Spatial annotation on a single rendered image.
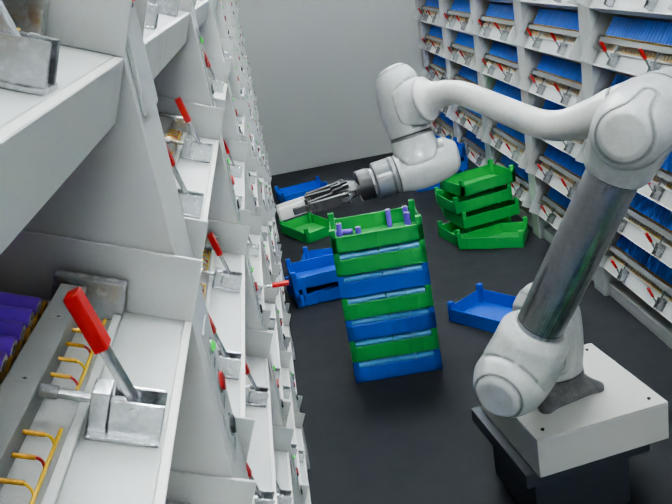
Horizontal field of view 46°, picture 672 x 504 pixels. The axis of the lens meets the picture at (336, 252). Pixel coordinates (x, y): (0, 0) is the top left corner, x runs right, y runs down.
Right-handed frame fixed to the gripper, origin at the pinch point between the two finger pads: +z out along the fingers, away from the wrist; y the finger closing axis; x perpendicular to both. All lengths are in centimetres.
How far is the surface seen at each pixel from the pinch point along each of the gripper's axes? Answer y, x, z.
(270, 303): 15.7, -27.9, 14.1
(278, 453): -55, -27, 15
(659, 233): 45, -59, -106
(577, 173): 114, -57, -108
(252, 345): -54, -5, 12
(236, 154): 15.9, 13.1, 9.2
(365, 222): 78, -36, -20
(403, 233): 57, -37, -30
